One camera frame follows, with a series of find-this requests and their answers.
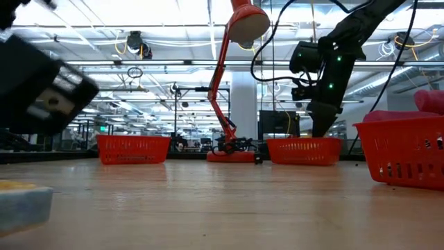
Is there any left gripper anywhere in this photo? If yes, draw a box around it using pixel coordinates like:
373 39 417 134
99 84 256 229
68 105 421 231
0 34 100 136

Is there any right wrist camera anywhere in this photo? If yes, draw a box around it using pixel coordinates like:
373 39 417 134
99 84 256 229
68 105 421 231
289 40 324 101

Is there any black aluminium table frame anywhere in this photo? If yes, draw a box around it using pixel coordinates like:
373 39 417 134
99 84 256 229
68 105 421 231
0 149 365 165

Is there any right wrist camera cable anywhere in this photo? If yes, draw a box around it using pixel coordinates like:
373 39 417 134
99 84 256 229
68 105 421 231
250 0 323 84

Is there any black ceiling device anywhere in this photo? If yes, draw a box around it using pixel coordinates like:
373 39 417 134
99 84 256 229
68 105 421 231
393 31 416 51
126 30 153 60

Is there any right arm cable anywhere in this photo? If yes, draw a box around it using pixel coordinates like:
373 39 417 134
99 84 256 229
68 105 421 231
348 0 418 156

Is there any red plastic basket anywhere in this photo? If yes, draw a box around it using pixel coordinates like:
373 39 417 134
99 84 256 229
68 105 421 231
266 137 343 167
352 115 444 191
96 134 172 165

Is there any yellow crayon pack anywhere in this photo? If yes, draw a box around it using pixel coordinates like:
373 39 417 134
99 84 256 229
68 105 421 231
0 179 55 238

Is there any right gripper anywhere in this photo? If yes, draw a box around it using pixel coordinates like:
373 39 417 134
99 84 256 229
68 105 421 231
307 50 359 138

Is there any red desk lamp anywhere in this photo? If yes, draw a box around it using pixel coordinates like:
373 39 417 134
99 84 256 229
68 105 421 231
206 0 271 164

